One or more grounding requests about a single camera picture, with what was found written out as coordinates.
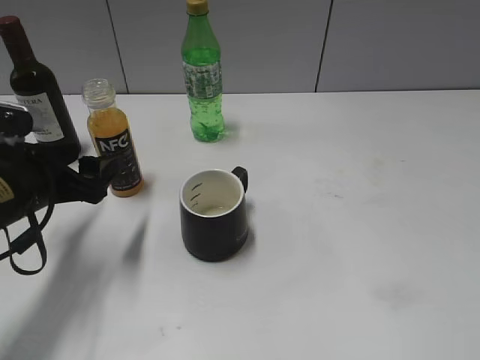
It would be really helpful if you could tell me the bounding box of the NFC orange juice bottle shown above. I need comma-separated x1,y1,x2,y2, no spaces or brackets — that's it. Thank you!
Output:
82,79,144,197

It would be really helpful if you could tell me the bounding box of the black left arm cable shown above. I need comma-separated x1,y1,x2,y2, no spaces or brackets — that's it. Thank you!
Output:
0,194,56,276

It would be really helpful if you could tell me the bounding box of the black mug white interior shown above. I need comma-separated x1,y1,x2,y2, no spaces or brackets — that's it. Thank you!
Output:
179,166,249,263

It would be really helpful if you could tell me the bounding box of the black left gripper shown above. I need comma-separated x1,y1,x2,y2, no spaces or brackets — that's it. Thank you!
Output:
1,142,139,227

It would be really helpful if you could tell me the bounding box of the dark red wine bottle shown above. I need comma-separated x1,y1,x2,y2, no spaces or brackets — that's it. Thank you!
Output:
1,16,81,164

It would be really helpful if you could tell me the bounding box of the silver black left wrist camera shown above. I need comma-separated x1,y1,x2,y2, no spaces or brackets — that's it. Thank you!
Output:
1,101,33,146

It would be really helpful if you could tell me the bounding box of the green plastic soda bottle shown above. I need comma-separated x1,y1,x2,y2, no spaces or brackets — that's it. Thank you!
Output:
181,1,225,143

